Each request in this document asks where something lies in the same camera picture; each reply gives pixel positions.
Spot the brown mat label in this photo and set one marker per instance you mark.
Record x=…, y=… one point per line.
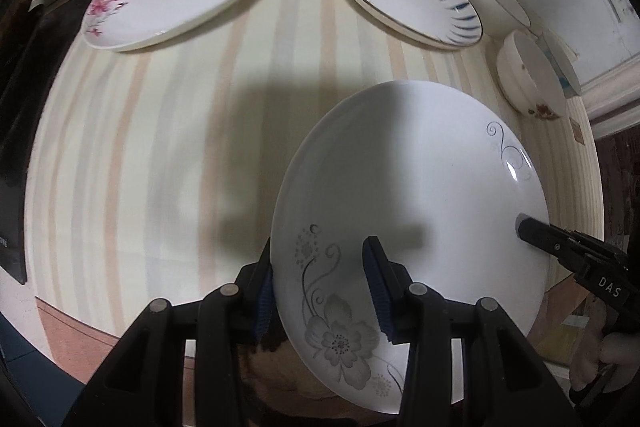
x=577, y=131

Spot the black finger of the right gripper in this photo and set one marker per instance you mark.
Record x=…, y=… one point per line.
x=555, y=239

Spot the white bowl blue pink dots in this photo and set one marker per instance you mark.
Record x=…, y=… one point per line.
x=560, y=63

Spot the white plate grey flower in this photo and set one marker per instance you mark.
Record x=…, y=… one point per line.
x=440, y=180

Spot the striped beige table mat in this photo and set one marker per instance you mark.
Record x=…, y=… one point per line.
x=154, y=174

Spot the white bowl red flowers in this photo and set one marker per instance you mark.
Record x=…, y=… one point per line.
x=527, y=79

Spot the white bowl dark rim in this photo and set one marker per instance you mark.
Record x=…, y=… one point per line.
x=500, y=17

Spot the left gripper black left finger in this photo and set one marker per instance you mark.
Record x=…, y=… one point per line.
x=257, y=299

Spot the gloved right hand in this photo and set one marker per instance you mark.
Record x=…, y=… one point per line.
x=596, y=348

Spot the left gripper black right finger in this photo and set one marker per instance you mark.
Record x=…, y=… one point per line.
x=388, y=284

